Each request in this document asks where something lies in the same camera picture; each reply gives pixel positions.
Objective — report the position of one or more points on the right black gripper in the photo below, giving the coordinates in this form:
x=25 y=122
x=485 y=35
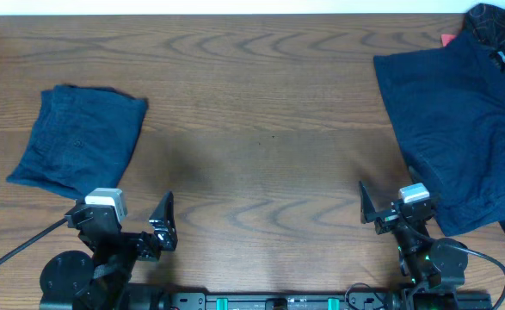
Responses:
x=368 y=213

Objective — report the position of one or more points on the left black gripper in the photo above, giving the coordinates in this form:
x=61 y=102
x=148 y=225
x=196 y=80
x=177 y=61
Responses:
x=131 y=240

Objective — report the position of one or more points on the dark blue denim shorts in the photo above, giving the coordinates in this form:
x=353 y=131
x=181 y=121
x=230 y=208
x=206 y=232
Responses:
x=82 y=139

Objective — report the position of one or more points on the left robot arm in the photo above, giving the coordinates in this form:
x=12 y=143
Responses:
x=102 y=280

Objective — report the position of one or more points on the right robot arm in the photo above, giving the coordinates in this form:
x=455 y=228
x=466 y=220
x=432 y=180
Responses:
x=436 y=267

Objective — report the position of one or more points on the dark blue shirt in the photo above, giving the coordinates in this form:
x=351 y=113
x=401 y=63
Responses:
x=447 y=108

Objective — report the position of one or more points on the small red tag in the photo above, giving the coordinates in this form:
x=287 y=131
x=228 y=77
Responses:
x=446 y=39

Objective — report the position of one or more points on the dark patterned garment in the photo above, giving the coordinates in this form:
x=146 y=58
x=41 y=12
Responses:
x=486 y=23

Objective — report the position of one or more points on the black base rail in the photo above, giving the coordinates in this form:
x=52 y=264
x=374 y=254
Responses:
x=278 y=301

